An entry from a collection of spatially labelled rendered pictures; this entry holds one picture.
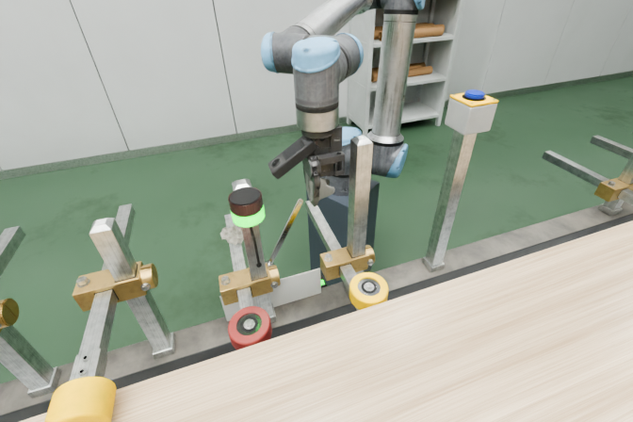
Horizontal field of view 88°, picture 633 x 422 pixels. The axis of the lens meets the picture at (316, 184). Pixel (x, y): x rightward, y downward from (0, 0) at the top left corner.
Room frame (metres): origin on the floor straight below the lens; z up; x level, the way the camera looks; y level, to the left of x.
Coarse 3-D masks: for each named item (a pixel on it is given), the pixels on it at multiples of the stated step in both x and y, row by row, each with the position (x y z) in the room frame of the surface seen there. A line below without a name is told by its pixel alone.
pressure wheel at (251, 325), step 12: (240, 312) 0.39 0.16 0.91; (252, 312) 0.39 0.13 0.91; (264, 312) 0.39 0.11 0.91; (240, 324) 0.37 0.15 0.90; (252, 324) 0.37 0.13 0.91; (264, 324) 0.36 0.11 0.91; (240, 336) 0.34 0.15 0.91; (252, 336) 0.34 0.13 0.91; (264, 336) 0.34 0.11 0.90; (240, 348) 0.33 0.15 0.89
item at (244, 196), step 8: (240, 192) 0.48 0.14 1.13; (248, 192) 0.48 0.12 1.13; (256, 192) 0.48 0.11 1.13; (232, 200) 0.46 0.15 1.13; (240, 200) 0.46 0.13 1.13; (248, 200) 0.46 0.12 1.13; (256, 200) 0.46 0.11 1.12; (248, 216) 0.45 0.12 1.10; (256, 248) 0.50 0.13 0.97; (256, 256) 0.50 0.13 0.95; (256, 264) 0.50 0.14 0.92
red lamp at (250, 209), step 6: (228, 198) 0.47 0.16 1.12; (234, 204) 0.45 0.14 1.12; (252, 204) 0.45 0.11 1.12; (258, 204) 0.46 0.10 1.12; (234, 210) 0.45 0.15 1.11; (240, 210) 0.45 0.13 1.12; (246, 210) 0.45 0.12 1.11; (252, 210) 0.45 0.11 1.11; (258, 210) 0.46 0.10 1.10; (240, 216) 0.45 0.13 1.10; (246, 216) 0.45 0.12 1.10
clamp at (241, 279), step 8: (232, 272) 0.52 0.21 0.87; (240, 272) 0.52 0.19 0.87; (248, 272) 0.52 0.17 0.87; (272, 272) 0.52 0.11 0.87; (232, 280) 0.50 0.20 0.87; (240, 280) 0.50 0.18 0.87; (248, 280) 0.50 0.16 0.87; (256, 280) 0.50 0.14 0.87; (264, 280) 0.50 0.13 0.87; (272, 280) 0.51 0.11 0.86; (224, 288) 0.48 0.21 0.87; (232, 288) 0.48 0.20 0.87; (240, 288) 0.48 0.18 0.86; (256, 288) 0.49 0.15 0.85; (264, 288) 0.50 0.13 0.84; (272, 288) 0.51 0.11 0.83; (224, 296) 0.47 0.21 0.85; (232, 296) 0.48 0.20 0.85; (256, 296) 0.49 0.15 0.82; (224, 304) 0.47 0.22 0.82
